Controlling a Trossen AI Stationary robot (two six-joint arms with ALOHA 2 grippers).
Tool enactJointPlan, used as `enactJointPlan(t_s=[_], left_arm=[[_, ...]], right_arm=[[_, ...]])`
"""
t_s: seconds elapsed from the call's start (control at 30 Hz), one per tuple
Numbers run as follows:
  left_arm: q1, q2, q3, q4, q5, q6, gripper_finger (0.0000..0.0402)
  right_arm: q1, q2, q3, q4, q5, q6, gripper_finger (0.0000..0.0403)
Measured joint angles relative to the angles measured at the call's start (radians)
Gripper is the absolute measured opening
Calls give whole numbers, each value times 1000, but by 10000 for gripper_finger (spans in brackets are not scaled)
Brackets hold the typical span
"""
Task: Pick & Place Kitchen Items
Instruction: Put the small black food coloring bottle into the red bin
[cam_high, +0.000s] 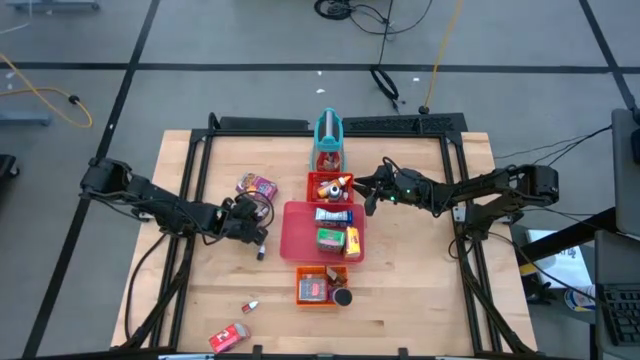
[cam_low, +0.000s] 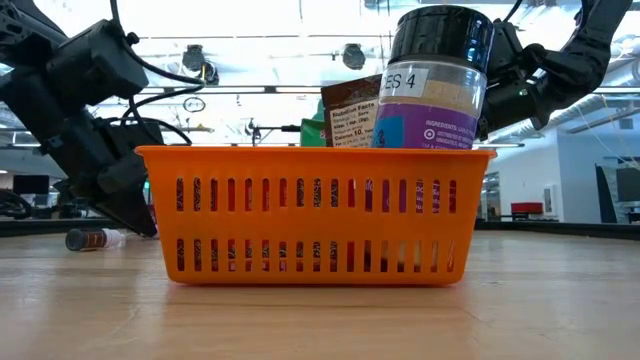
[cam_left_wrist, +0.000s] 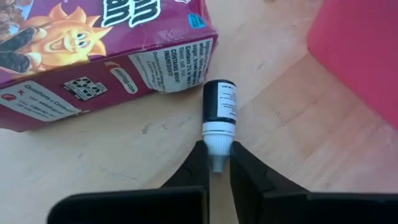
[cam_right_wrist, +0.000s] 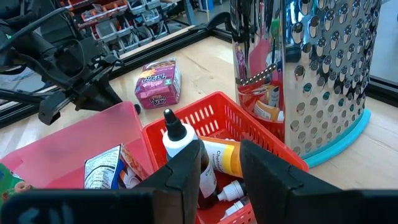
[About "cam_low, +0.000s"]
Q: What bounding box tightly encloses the black-lidded purple spice jar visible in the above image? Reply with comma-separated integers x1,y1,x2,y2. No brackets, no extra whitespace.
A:
372,3,497,150

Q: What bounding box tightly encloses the black boom stand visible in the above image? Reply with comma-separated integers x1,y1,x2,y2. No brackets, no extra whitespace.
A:
243,118,302,147

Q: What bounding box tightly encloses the black background monitor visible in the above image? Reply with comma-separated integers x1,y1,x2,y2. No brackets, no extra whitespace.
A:
12,174,51,196

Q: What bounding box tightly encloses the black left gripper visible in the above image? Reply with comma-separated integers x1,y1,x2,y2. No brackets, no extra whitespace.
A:
0,67,166,239

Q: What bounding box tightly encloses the small dark dropper bottle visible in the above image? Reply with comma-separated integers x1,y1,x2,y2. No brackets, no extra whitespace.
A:
64,227,126,253

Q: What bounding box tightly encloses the green food box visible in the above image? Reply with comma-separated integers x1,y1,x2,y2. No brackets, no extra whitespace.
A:
298,117,329,148

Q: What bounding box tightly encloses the orange slotted plastic basket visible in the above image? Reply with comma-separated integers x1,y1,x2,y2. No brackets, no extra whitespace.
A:
135,145,497,287

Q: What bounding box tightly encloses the brown seasoning packet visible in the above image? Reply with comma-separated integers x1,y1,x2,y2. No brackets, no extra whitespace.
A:
319,73,384,149

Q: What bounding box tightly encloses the red cabinet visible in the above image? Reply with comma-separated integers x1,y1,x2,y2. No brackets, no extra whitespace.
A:
509,201,545,221

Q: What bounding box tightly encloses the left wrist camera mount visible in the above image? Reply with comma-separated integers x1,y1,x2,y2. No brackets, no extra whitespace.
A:
45,18,150,114

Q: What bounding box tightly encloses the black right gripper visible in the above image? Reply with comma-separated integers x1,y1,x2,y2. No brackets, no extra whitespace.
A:
477,20,549,142

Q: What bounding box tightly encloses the black ceiling camera mount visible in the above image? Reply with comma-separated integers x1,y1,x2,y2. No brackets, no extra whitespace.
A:
180,43,221,86
341,42,367,71

